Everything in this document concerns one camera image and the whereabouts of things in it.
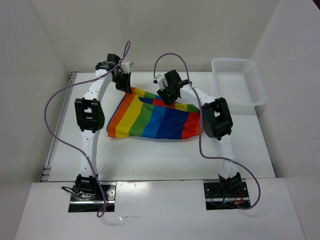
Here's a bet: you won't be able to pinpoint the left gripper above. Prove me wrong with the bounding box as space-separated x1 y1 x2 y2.
111 71 132 94

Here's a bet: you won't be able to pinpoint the rainbow striped shorts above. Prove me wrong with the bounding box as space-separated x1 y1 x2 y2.
106 87 200 140

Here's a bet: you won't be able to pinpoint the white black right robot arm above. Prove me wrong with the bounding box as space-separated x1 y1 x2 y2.
153 70 242 197

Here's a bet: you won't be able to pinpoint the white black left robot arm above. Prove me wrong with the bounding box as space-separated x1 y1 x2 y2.
74 54 134 200

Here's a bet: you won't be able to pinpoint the white plastic basket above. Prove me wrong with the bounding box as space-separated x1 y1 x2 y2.
211 58 266 107

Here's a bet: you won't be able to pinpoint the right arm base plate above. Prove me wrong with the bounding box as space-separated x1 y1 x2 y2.
203 180 251 211

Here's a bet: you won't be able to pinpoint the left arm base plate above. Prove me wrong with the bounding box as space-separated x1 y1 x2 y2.
62 182 117 213

